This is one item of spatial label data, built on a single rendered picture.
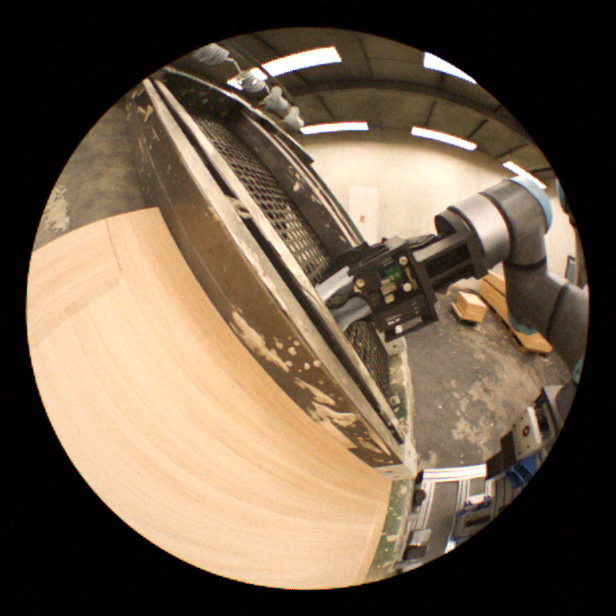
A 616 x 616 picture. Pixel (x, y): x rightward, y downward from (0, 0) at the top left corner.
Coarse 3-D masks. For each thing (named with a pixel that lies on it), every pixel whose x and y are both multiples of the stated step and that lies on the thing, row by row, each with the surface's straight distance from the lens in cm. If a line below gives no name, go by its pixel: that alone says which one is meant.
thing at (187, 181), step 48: (144, 96) 40; (144, 144) 27; (192, 144) 24; (144, 192) 24; (192, 192) 16; (240, 192) 18; (192, 240) 16; (240, 240) 13; (240, 288) 13; (288, 288) 15; (240, 336) 15; (288, 336) 13; (336, 336) 17; (288, 384) 17; (336, 384) 15; (384, 432) 24
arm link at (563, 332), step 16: (576, 288) 26; (560, 304) 24; (576, 304) 24; (560, 320) 24; (576, 320) 23; (560, 336) 24; (576, 336) 23; (560, 352) 25; (576, 352) 23; (576, 368) 24
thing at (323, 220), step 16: (272, 96) 81; (240, 112) 82; (256, 112) 78; (240, 128) 77; (256, 128) 72; (256, 144) 69; (272, 144) 66; (272, 160) 64; (288, 160) 61; (288, 176) 60; (304, 176) 59; (288, 192) 59; (304, 192) 57; (304, 208) 56; (320, 208) 55; (320, 224) 55; (336, 224) 54; (336, 240) 55; (352, 240) 60; (336, 256) 55
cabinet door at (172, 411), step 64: (64, 256) 16; (128, 256) 15; (64, 320) 14; (128, 320) 13; (192, 320) 14; (64, 384) 14; (128, 384) 13; (192, 384) 13; (256, 384) 16; (64, 448) 14; (128, 448) 13; (192, 448) 13; (256, 448) 16; (320, 448) 21; (128, 512) 15; (192, 512) 15; (256, 512) 17; (320, 512) 24; (384, 512) 44; (256, 576) 22; (320, 576) 31
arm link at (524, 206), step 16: (480, 192) 23; (496, 192) 22; (512, 192) 23; (528, 192) 25; (544, 192) 28; (496, 208) 20; (512, 208) 22; (528, 208) 23; (544, 208) 26; (512, 224) 21; (528, 224) 23; (544, 224) 26; (512, 240) 21; (528, 240) 24; (544, 240) 27; (512, 256) 25; (528, 256) 24; (544, 256) 26
